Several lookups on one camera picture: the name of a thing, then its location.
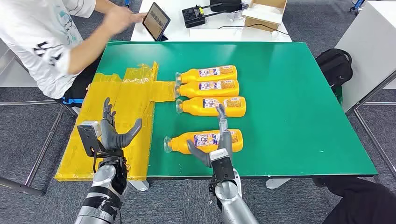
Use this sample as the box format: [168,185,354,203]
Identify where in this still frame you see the person's left hand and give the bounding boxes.
[130,12,148,24]

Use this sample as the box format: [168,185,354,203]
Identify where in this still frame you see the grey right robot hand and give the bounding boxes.
[187,104,233,168]

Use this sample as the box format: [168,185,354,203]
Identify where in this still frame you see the person's right hand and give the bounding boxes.
[103,7,137,35]

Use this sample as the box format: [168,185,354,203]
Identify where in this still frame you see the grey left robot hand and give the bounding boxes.
[100,98,143,152]

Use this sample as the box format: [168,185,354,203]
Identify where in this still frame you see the yellow detergent bottle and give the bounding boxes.
[174,79,240,99]
[175,65,238,84]
[163,129,244,155]
[175,96,247,118]

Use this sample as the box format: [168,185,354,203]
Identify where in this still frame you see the black tablet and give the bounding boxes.
[142,1,171,42]

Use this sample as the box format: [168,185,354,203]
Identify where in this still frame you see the yellow taped cardboard mat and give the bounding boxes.
[55,61,177,182]

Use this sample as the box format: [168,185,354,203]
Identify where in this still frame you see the black remote with antennas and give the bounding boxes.
[181,3,228,29]

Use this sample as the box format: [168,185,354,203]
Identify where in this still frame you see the white table foot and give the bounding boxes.
[128,180,150,192]
[266,178,291,190]

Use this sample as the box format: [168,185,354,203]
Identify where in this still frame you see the white table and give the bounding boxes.
[130,0,293,43]

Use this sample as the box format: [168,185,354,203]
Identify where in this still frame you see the green table board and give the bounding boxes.
[94,41,379,179]

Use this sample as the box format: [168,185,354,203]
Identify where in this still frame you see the black bag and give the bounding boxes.
[210,0,243,13]

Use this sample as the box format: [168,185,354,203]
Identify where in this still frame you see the person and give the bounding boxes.
[312,176,396,224]
[0,0,148,107]

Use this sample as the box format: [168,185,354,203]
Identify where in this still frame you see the clear plastic wrap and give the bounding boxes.
[227,11,248,22]

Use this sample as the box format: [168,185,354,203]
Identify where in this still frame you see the white bench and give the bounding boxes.
[0,38,41,88]

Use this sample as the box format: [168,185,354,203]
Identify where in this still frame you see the open cardboard box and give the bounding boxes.
[241,0,288,33]

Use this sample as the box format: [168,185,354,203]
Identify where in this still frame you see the black backpack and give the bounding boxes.
[315,48,354,93]

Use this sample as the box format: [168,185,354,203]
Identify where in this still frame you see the blue metal stand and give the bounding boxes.
[349,0,366,14]

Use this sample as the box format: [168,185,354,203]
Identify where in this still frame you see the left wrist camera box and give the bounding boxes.
[77,120,103,158]

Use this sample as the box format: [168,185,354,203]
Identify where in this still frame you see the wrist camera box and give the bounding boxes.
[77,120,103,158]
[210,150,236,182]

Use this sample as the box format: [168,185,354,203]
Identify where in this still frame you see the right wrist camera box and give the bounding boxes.
[210,150,236,182]

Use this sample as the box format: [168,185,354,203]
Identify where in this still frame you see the metal table frame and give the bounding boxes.
[345,69,396,180]
[0,99,78,197]

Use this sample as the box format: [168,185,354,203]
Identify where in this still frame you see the black cable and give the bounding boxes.
[218,23,290,37]

